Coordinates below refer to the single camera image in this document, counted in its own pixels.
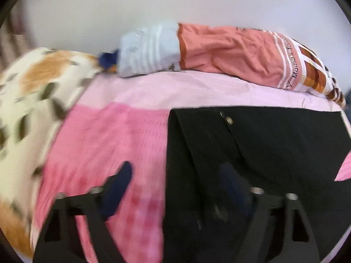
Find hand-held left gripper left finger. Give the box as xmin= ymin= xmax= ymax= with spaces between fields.
xmin=33 ymin=161 xmax=133 ymax=263

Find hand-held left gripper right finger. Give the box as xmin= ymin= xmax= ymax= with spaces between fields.
xmin=218 ymin=162 xmax=321 ymax=263

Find black pants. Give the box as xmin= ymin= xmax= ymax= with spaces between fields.
xmin=163 ymin=105 xmax=351 ymax=263

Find pink striped bed sheet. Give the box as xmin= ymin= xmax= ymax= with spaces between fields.
xmin=29 ymin=70 xmax=351 ymax=263

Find floral leaf print pillow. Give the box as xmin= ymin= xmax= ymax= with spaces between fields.
xmin=0 ymin=47 xmax=103 ymax=252

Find dark blue cloth item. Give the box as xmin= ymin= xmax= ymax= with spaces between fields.
xmin=98 ymin=49 xmax=121 ymax=73

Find light blue striped cloth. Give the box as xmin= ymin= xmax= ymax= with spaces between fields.
xmin=116 ymin=20 xmax=181 ymax=78

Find beige flower print curtain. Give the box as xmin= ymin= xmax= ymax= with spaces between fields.
xmin=0 ymin=14 xmax=33 ymax=69

